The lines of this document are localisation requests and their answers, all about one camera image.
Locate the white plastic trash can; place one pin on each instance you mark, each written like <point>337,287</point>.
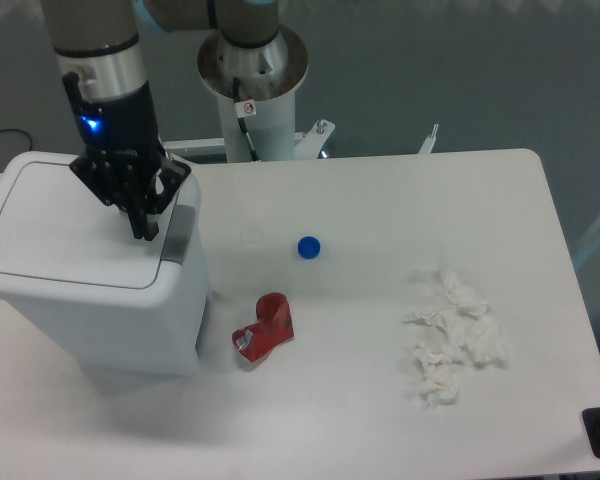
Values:
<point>153,329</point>

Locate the white trash can lid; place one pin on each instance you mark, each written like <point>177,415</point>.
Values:
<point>53,228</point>

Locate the white base frame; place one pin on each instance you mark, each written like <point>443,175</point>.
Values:
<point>243,147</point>

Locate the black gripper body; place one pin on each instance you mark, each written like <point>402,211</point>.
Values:
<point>123,123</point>

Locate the blue bottle cap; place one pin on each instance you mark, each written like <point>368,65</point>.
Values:
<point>308,247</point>

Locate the crushed red can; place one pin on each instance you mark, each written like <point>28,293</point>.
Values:
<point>272,326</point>

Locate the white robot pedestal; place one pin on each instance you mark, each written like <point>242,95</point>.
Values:
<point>268,118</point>

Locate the crumpled white tissue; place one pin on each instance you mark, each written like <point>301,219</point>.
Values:
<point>469,335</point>

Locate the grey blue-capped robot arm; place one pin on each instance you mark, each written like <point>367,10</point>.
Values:
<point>250,61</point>

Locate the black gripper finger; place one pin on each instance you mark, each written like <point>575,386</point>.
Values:
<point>118,178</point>
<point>160,192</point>

